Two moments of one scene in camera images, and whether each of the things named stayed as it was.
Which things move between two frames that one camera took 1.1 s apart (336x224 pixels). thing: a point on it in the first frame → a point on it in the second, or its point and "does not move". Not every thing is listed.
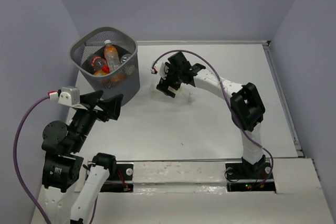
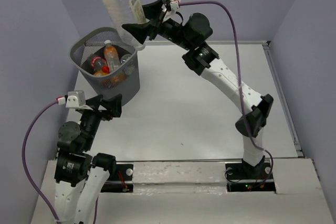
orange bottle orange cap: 100,72 does not move
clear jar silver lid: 124,57 does not move
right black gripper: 164,84 → 140,31
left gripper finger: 112,106 does not move
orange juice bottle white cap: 111,55 does not move
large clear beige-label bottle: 184,94 → 125,5
